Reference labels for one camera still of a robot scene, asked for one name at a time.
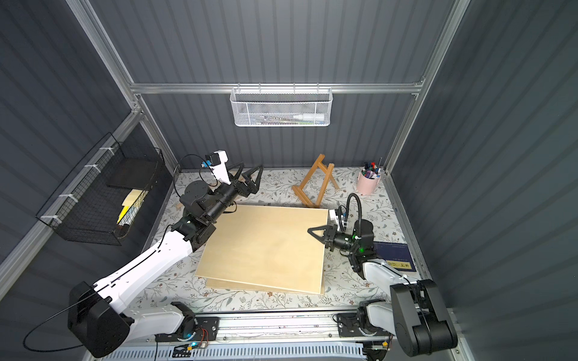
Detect plywood board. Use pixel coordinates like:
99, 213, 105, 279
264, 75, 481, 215
196, 205, 328, 294
206, 278, 326, 295

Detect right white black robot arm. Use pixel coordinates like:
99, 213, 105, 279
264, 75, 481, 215
308, 219, 458, 356

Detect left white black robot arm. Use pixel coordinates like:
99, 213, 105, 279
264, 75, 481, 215
67, 163, 263, 358

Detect dark blue booklet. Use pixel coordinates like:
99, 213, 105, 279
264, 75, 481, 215
374, 242, 416, 272

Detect pink marker bucket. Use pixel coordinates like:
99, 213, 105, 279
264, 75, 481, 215
356, 158, 382, 196

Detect white marker in basket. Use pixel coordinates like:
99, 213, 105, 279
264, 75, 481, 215
292, 114, 325, 123

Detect black notebook in basket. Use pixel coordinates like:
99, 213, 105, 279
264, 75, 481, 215
106, 158, 160, 190

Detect yellow sticky notes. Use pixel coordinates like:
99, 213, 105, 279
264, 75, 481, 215
117, 189, 148, 226

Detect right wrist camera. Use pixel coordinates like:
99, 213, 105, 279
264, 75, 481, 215
329, 205, 348, 233

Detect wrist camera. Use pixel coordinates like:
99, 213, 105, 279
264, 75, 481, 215
329, 205, 348, 233
202, 150, 230, 184

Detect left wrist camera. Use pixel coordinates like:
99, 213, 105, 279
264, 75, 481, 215
202, 150, 230, 184

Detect white wire mesh basket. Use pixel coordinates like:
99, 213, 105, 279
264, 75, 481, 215
230, 88, 334, 127

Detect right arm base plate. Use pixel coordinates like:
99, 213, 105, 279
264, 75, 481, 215
332, 312, 391, 338

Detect black wire wall basket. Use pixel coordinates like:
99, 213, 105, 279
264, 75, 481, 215
36, 133, 166, 246

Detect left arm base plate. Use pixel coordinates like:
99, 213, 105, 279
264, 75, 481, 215
155, 317, 221, 343

